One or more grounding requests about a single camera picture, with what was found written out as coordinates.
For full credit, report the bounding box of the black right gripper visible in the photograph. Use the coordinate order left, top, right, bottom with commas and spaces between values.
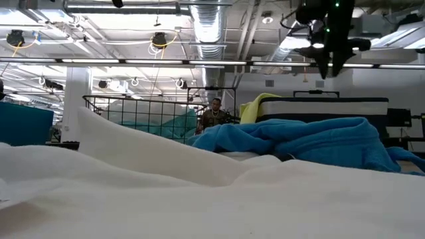
294, 19, 372, 80

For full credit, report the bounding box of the blue terry towel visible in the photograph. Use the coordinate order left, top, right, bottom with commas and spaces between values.
187, 117, 425, 177

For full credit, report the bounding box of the yellow cloth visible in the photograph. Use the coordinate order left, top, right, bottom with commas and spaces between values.
239, 92, 283, 125

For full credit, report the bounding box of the navy fabric storage bin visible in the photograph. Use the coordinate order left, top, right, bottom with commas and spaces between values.
257, 96, 390, 139

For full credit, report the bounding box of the black equipment box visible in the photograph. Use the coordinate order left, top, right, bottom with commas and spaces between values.
386, 108, 425, 150

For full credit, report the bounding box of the person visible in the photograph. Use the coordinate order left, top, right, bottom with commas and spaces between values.
198, 97, 230, 134

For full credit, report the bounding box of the long ceiling light bar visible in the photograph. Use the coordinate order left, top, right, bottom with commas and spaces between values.
0, 56, 425, 70

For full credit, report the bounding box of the white polo shirt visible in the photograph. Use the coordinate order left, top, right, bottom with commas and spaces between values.
0, 106, 425, 239

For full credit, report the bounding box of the white building pillar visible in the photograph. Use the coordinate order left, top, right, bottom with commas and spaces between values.
61, 66, 93, 143

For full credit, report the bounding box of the black bar handle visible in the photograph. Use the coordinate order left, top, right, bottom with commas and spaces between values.
293, 90, 340, 99

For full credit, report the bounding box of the silver ventilation duct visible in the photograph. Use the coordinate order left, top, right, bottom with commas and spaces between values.
189, 0, 230, 97

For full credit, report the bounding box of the black ceiling cable reel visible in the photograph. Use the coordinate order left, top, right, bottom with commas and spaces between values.
6, 29, 26, 48
151, 31, 168, 50

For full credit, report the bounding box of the copper wire basket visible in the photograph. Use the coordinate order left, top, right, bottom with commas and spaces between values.
82, 94, 209, 144

